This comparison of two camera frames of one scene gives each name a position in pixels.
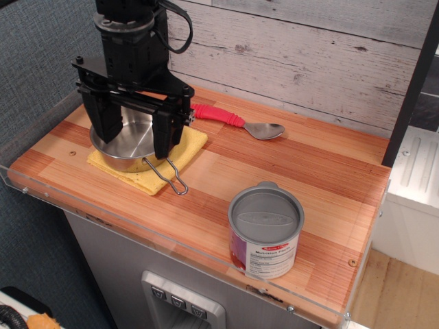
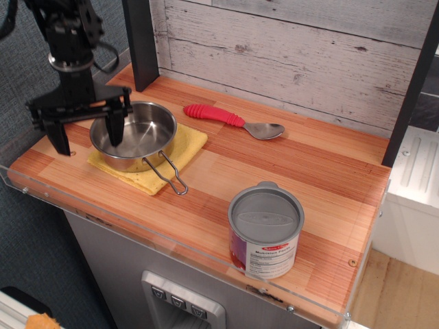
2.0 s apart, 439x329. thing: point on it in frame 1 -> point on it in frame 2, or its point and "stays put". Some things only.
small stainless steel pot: [132, 149] stays put
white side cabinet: [407, 227] stays put
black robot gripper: [136, 70] -> [77, 99]
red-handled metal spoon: [258, 130] stays put
